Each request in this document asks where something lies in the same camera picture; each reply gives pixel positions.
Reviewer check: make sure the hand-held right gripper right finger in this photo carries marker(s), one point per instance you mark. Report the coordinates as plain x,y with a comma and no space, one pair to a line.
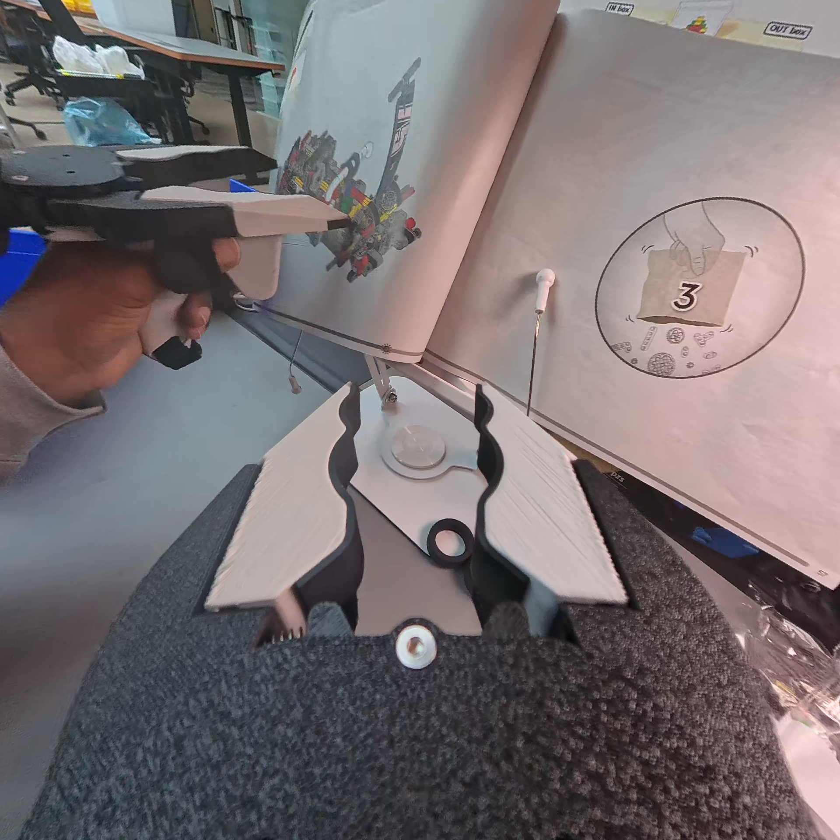
551,518

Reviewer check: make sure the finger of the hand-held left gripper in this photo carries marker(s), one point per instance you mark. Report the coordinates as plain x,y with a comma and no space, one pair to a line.
170,154
275,213

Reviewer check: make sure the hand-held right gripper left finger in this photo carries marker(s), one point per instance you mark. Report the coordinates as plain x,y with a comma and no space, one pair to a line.
282,525

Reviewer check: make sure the black rubber tyre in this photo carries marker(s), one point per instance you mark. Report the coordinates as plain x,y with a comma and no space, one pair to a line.
432,543

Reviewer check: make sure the instruction booklet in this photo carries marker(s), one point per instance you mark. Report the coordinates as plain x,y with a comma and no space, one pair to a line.
656,164

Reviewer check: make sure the person's left hand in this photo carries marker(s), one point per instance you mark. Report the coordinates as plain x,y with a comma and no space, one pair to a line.
79,315

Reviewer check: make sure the blue plastic bag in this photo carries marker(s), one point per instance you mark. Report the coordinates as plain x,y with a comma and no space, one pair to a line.
105,121

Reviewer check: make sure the white plastic bags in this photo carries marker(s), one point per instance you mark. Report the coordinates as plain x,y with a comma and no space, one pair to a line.
98,59

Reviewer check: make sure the white tray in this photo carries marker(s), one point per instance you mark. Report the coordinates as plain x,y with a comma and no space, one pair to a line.
407,505

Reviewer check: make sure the black office chair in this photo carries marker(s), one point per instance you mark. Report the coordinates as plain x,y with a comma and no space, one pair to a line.
33,46

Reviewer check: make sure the black set box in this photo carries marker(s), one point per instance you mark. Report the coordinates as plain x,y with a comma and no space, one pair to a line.
774,590

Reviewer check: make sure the clear bag of toy bricks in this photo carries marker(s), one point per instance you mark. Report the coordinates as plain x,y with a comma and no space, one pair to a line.
800,663

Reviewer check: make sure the white label sign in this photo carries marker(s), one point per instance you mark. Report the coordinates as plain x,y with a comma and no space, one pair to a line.
619,8
787,31

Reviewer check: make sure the clear plastic box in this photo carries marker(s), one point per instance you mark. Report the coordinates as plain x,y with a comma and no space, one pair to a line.
705,19

